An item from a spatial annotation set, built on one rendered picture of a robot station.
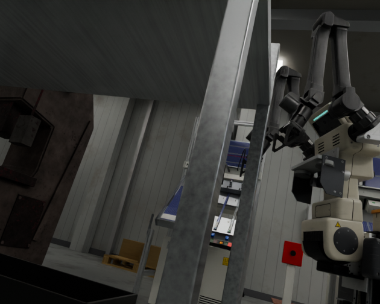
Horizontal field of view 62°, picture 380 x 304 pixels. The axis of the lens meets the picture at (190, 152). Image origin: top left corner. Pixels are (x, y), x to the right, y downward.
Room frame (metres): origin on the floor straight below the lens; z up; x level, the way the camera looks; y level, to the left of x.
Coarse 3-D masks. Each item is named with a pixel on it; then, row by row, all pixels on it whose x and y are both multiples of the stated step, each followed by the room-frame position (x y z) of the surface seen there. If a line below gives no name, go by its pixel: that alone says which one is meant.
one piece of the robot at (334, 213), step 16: (336, 128) 1.27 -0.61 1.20; (352, 128) 1.17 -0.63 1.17; (320, 144) 1.40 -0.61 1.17; (336, 144) 1.29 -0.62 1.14; (352, 144) 1.20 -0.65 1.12; (368, 144) 1.21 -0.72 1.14; (352, 160) 1.27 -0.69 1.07; (368, 160) 1.27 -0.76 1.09; (352, 176) 1.27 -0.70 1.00; (368, 176) 1.27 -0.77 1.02; (352, 192) 1.28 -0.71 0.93; (320, 208) 1.35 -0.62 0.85; (336, 208) 1.24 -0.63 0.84; (352, 208) 1.23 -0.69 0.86; (304, 224) 1.41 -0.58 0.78; (320, 224) 1.27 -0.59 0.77; (336, 224) 1.23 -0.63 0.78; (352, 224) 1.23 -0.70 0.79; (336, 240) 1.23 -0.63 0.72; (352, 240) 1.23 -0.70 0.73; (336, 256) 1.23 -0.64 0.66; (352, 256) 1.23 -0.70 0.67
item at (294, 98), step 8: (288, 96) 1.08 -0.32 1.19; (296, 96) 1.09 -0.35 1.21; (312, 96) 1.07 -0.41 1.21; (320, 96) 1.06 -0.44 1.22; (280, 104) 1.10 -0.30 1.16; (288, 104) 1.08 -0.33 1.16; (296, 104) 1.08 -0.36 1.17; (304, 104) 1.10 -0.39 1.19; (312, 104) 1.07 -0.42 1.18; (288, 112) 1.11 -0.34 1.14
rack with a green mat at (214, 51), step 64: (0, 0) 0.52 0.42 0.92; (64, 0) 0.47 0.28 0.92; (128, 0) 0.44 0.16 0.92; (192, 0) 0.40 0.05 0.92; (256, 0) 0.29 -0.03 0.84; (0, 64) 0.80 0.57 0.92; (64, 64) 0.71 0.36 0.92; (128, 64) 0.64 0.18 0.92; (192, 64) 0.58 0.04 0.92; (256, 64) 0.53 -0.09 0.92; (256, 128) 0.68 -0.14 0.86; (192, 192) 0.28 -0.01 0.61; (192, 256) 0.28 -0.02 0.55
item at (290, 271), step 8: (288, 248) 2.40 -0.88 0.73; (296, 248) 2.38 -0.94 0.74; (288, 256) 2.40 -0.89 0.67; (296, 256) 2.38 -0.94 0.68; (288, 264) 2.41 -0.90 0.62; (296, 264) 2.38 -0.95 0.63; (288, 272) 2.41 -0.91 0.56; (288, 280) 2.41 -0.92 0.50; (288, 288) 2.41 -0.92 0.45; (288, 296) 2.41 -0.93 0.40
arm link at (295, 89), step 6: (282, 66) 1.50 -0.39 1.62; (276, 72) 1.54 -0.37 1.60; (288, 72) 1.51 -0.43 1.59; (294, 72) 1.51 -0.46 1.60; (288, 78) 1.58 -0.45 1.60; (294, 78) 1.52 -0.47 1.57; (288, 84) 1.54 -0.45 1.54; (294, 84) 1.52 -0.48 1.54; (288, 90) 1.55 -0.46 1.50; (294, 90) 1.52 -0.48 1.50; (288, 114) 1.56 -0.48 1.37; (288, 120) 1.56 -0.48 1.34; (300, 138) 1.50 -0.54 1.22
